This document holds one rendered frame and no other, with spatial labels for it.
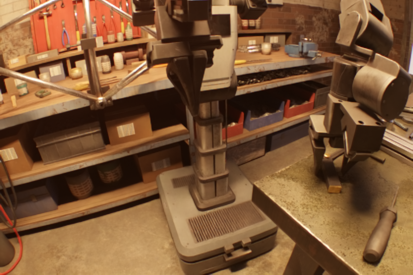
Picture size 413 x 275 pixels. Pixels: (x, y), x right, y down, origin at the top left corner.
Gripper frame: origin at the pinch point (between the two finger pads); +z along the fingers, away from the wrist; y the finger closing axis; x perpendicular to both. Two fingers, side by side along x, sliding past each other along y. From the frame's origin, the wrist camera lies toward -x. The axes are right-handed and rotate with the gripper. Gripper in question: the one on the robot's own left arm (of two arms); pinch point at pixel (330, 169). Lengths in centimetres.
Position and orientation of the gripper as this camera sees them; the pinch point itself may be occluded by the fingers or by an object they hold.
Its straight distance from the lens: 44.9
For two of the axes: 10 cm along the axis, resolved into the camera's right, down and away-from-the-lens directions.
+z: 0.4, 9.0, 4.3
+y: 9.7, 0.7, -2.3
